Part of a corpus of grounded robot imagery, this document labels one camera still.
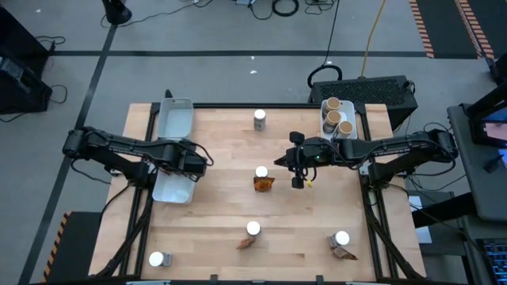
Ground black monitor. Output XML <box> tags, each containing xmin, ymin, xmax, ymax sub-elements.
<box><xmin>461</xmin><ymin>83</ymin><xmax>507</xmax><ymax>150</ymax></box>

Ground black floor cable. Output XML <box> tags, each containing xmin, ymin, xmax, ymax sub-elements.
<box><xmin>35</xmin><ymin>35</ymin><xmax>67</xmax><ymax>51</ymax></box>
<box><xmin>101</xmin><ymin>0</ymin><xmax>201</xmax><ymax>29</ymax></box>
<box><xmin>0</xmin><ymin>84</ymin><xmax>69</xmax><ymax>123</ymax></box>

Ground orange spice packet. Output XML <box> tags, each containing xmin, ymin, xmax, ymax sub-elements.
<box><xmin>253</xmin><ymin>177</ymin><xmax>276</xmax><ymax>193</ymax></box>

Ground brown-lidded cardboard spice tube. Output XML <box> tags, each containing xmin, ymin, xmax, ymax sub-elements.
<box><xmin>323</xmin><ymin>97</ymin><xmax>341</xmax><ymax>116</ymax></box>
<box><xmin>322</xmin><ymin>109</ymin><xmax>343</xmax><ymax>134</ymax></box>
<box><xmin>336</xmin><ymin>120</ymin><xmax>355</xmax><ymax>140</ymax></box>

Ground black cable bundle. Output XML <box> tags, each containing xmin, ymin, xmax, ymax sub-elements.
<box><xmin>304</xmin><ymin>0</ymin><xmax>337</xmax><ymax>16</ymax></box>

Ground black floor cables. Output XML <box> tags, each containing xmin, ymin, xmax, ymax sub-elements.
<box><xmin>407</xmin><ymin>121</ymin><xmax>468</xmax><ymax>193</ymax></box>

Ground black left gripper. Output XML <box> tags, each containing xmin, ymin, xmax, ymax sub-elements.
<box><xmin>164</xmin><ymin>140</ymin><xmax>210</xmax><ymax>183</ymax></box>

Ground white plastic bin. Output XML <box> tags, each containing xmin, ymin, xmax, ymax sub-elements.
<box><xmin>319</xmin><ymin>98</ymin><xmax>359</xmax><ymax>143</ymax></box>
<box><xmin>151</xmin><ymin>158</ymin><xmax>198</xmax><ymax>205</ymax></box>

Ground black coiled cable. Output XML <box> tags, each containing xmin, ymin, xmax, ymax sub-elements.
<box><xmin>271</xmin><ymin>0</ymin><xmax>301</xmax><ymax>18</ymax></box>

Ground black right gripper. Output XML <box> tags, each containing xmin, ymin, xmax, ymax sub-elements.
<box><xmin>273</xmin><ymin>131</ymin><xmax>346</xmax><ymax>190</ymax></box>

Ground black speaker box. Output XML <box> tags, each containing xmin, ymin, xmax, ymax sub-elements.
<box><xmin>0</xmin><ymin>55</ymin><xmax>54</xmax><ymax>115</ymax></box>

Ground black computer case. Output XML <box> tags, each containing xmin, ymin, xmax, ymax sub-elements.
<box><xmin>308</xmin><ymin>75</ymin><xmax>419</xmax><ymax>130</ymax></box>

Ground small black desk object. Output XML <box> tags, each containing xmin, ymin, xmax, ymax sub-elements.
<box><xmin>482</xmin><ymin>154</ymin><xmax>506</xmax><ymax>174</ymax></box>

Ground white paper sheet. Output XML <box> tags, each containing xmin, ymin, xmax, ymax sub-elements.
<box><xmin>407</xmin><ymin>196</ymin><xmax>433</xmax><ymax>245</ymax></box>

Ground black cabinet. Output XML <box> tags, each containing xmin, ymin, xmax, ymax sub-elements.
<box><xmin>0</xmin><ymin>6</ymin><xmax>51</xmax><ymax>60</ymax></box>

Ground black power cable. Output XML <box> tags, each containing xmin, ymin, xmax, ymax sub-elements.
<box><xmin>307</xmin><ymin>0</ymin><xmax>344</xmax><ymax>90</ymax></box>

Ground yellow floor cable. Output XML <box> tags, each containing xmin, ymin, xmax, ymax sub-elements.
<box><xmin>359</xmin><ymin>0</ymin><xmax>387</xmax><ymax>78</ymax></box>

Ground brown spice packet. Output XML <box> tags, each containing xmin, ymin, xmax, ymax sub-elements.
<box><xmin>331</xmin><ymin>245</ymin><xmax>359</xmax><ymax>261</ymax></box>
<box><xmin>236</xmin><ymin>236</ymin><xmax>257</xmax><ymax>250</ymax></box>

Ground backlit keyboard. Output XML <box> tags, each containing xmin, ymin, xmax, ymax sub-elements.
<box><xmin>477</xmin><ymin>238</ymin><xmax>507</xmax><ymax>285</ymax></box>

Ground light grey plastic bin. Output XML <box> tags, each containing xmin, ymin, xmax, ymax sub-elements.
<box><xmin>157</xmin><ymin>97</ymin><xmax>195</xmax><ymax>140</ymax></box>

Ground black mat striped edge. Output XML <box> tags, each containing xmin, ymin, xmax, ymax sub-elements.
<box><xmin>455</xmin><ymin>0</ymin><xmax>507</xmax><ymax>61</ymax></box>
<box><xmin>410</xmin><ymin>0</ymin><xmax>479</xmax><ymax>60</ymax></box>
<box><xmin>41</xmin><ymin>211</ymin><xmax>104</xmax><ymax>283</ymax></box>

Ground black beam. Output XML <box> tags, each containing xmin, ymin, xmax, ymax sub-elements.
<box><xmin>411</xmin><ymin>192</ymin><xmax>478</xmax><ymax>230</ymax></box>

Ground grey desk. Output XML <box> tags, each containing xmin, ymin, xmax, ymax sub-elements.
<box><xmin>447</xmin><ymin>103</ymin><xmax>507</xmax><ymax>222</ymax></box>

